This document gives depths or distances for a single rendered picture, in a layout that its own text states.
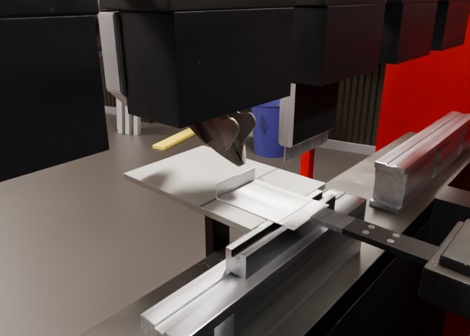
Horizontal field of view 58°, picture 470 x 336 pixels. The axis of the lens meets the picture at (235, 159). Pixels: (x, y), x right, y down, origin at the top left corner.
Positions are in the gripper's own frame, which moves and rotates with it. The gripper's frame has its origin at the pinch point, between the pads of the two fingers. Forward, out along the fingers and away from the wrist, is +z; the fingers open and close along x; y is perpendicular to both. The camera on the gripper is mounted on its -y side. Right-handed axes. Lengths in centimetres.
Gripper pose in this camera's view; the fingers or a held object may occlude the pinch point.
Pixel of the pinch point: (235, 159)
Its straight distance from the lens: 60.2
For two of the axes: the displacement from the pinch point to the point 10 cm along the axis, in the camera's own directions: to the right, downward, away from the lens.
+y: 5.8, -4.1, -7.0
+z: 4.8, 8.7, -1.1
